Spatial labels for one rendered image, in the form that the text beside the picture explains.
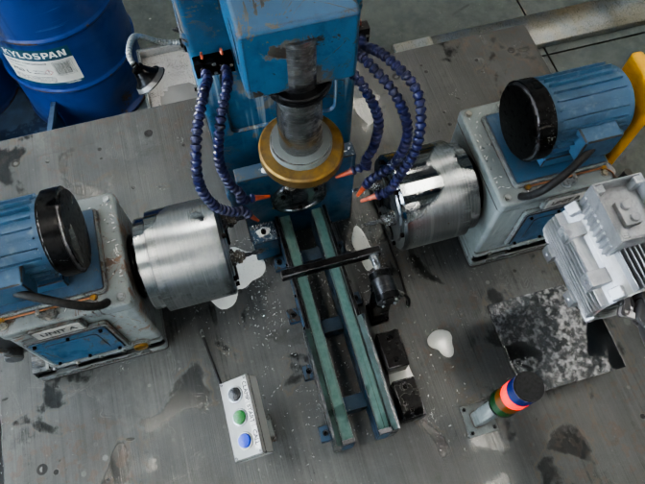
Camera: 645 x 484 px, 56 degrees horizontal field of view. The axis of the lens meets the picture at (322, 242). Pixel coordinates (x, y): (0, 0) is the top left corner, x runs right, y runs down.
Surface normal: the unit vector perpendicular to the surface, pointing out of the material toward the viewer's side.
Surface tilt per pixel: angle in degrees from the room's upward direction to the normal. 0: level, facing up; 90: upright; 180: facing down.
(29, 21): 90
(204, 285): 65
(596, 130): 0
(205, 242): 21
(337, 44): 90
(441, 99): 0
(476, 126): 0
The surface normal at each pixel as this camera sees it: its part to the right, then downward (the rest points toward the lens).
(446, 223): 0.25, 0.62
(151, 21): 0.00, -0.42
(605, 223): -0.96, 0.24
